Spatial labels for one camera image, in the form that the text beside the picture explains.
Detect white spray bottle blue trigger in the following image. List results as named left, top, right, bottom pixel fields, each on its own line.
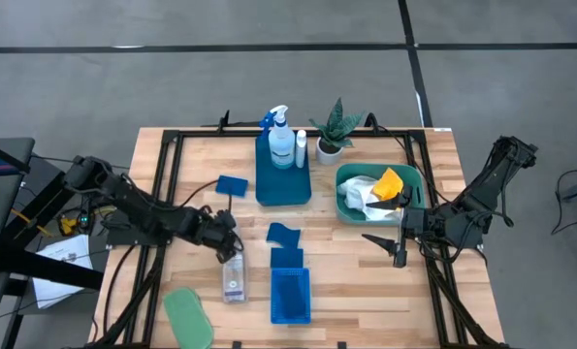
left=259, top=104, right=297, bottom=171

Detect yellow plug connector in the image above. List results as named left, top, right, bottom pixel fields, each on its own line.
left=58, top=216, right=79, bottom=237

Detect white cloth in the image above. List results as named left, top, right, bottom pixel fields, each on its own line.
left=338, top=174, right=401, bottom=223

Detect yellow cloth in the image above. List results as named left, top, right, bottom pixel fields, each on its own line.
left=371, top=167, right=405, bottom=202

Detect black aluminium table frame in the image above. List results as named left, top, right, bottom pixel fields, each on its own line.
left=87, top=110, right=508, bottom=349

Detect blue slotted plastic basket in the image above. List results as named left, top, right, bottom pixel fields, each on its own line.
left=269, top=267, right=313, bottom=326

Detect dark blue plastic tray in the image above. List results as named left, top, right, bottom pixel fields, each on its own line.
left=254, top=132, right=313, bottom=207

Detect green plant in white pot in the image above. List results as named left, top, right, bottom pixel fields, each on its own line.
left=308, top=96, right=367, bottom=167

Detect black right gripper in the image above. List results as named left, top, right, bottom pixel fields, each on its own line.
left=361, top=190, right=433, bottom=270

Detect dark blue cloth piece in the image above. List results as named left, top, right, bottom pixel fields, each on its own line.
left=265, top=221, right=303, bottom=250

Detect white lotion bottle blue label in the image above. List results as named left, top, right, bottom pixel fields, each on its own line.
left=295, top=129, right=308, bottom=170

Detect green cloth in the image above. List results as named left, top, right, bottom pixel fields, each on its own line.
left=162, top=286, right=215, bottom=349

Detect white paper sheets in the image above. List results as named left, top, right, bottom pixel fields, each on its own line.
left=31, top=234, right=95, bottom=310

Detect square blue sponge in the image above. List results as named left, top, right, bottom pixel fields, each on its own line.
left=270, top=246, right=305, bottom=270

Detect clear spray bottle white trigger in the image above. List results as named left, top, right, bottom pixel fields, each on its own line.
left=221, top=246, right=248, bottom=305

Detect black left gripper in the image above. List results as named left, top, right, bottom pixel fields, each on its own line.
left=189, top=205, right=245, bottom=266

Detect dark grey desk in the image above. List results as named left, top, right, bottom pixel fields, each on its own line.
left=0, top=136, right=106, bottom=349

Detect teal plastic bin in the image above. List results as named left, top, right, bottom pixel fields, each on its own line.
left=335, top=162, right=425, bottom=227

